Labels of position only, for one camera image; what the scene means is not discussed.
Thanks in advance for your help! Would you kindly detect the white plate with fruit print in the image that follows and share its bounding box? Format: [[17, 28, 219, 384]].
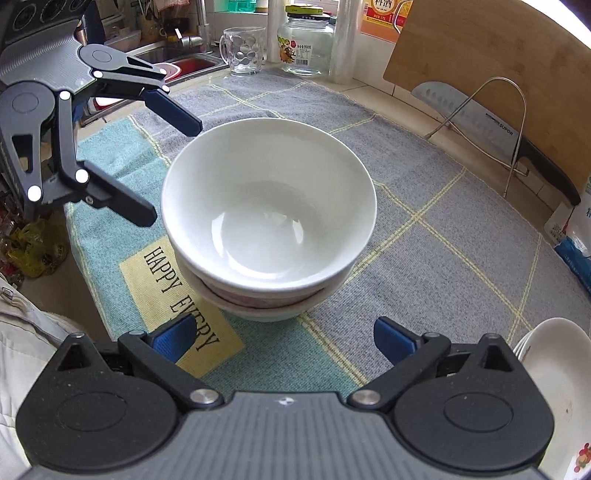
[[514, 317, 591, 479]]

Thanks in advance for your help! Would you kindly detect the bowl with pink pattern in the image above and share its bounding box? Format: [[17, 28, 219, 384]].
[[174, 253, 352, 309]]

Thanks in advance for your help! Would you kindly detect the white bowl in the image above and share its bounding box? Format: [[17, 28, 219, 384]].
[[161, 118, 377, 293]]

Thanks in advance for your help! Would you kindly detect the stainless sink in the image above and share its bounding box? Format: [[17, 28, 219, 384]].
[[129, 41, 228, 85]]

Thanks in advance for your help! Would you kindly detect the white jacket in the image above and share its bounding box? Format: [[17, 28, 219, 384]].
[[0, 278, 82, 479]]

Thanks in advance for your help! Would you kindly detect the clear glass mug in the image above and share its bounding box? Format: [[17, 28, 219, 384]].
[[218, 26, 266, 76]]

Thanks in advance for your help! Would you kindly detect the yellow plastic bag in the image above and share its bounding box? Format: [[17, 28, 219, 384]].
[[3, 219, 69, 279]]

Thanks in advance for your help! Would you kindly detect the glass jar with label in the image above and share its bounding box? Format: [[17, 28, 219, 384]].
[[276, 4, 335, 77]]

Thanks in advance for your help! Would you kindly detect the white blue salt bag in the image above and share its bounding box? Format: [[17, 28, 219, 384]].
[[544, 180, 591, 292]]

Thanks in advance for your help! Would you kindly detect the clear plastic wrap roll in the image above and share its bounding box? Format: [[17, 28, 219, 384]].
[[329, 0, 363, 85]]

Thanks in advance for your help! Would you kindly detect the orange cooking wine jug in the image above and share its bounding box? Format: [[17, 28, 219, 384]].
[[360, 0, 414, 43]]

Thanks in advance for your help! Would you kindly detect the bamboo cutting board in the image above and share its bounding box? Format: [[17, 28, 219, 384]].
[[384, 0, 590, 190]]

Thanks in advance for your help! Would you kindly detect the metal wire rack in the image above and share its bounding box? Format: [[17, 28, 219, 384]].
[[413, 76, 527, 198]]

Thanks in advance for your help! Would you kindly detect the steel kitchen knife black handle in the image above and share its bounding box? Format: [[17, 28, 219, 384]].
[[412, 81, 581, 206]]

